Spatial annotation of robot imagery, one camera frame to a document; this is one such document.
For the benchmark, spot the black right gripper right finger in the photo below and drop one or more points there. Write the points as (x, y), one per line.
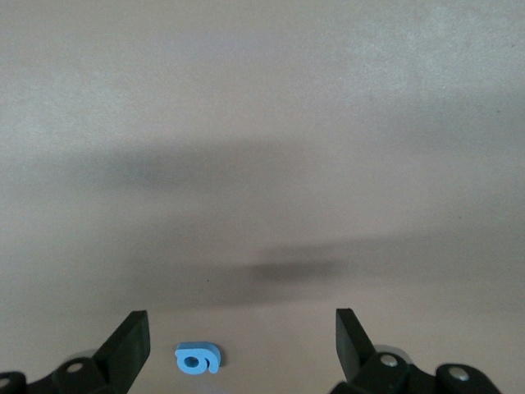
(357, 353)

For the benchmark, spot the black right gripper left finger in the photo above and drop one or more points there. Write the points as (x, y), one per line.
(123, 353)

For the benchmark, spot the blue small letter g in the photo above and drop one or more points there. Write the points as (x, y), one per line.
(182, 363)

